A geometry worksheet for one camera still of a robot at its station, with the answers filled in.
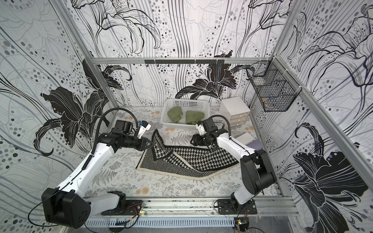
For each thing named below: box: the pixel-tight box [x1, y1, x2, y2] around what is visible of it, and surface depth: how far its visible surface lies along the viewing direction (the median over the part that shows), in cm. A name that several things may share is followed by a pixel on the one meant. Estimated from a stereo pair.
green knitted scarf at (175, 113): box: [167, 106, 184, 124], surface depth 109 cm
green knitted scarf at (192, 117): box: [185, 110, 205, 125], surface depth 106 cm
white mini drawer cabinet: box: [219, 96, 252, 128], surface depth 102 cm
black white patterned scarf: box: [136, 128, 239, 178], surface depth 88 cm
